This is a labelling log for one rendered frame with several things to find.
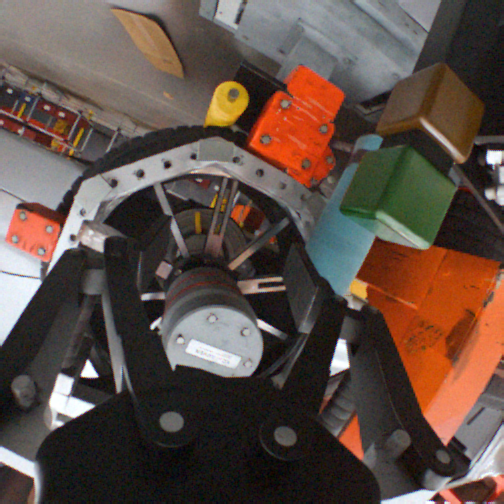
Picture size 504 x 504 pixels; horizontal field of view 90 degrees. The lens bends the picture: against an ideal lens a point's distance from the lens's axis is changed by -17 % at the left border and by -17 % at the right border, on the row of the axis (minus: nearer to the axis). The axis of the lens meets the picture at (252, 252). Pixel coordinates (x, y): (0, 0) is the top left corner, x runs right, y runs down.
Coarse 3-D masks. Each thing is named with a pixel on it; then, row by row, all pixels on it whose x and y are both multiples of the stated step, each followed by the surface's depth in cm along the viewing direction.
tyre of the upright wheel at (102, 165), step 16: (176, 128) 53; (192, 128) 53; (208, 128) 54; (224, 128) 55; (128, 144) 51; (144, 144) 52; (160, 144) 52; (176, 144) 53; (240, 144) 56; (96, 160) 51; (112, 160) 51; (128, 160) 51; (80, 176) 51; (320, 192) 61; (64, 208) 50; (112, 368) 58
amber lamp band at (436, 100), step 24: (432, 72) 12; (408, 96) 14; (432, 96) 12; (456, 96) 12; (384, 120) 15; (408, 120) 13; (432, 120) 12; (456, 120) 12; (480, 120) 13; (456, 144) 13
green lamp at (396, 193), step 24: (408, 144) 12; (360, 168) 15; (384, 168) 13; (408, 168) 12; (432, 168) 13; (360, 192) 14; (384, 192) 13; (408, 192) 12; (432, 192) 13; (360, 216) 14; (384, 216) 13; (408, 216) 13; (432, 216) 13; (408, 240) 13; (432, 240) 13
